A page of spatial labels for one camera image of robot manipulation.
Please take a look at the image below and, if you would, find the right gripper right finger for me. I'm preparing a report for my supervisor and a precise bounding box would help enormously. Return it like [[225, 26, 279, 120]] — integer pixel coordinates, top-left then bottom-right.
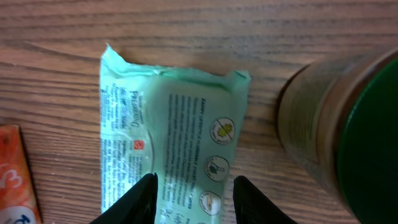
[[233, 175, 297, 224]]

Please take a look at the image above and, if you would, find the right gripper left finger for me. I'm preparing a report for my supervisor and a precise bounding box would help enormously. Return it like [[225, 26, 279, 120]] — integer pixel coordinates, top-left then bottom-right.
[[90, 174, 158, 224]]

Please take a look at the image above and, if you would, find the teal orange snack packet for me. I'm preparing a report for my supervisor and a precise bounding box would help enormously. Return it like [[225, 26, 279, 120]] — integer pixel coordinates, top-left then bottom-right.
[[99, 47, 251, 223]]

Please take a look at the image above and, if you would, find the small orange snack packet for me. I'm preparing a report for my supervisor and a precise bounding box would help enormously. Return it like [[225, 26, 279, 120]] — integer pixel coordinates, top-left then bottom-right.
[[1, 124, 42, 224]]

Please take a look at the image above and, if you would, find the green lidded jar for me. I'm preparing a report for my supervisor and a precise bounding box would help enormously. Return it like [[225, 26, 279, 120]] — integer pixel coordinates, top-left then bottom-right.
[[277, 47, 397, 223]]

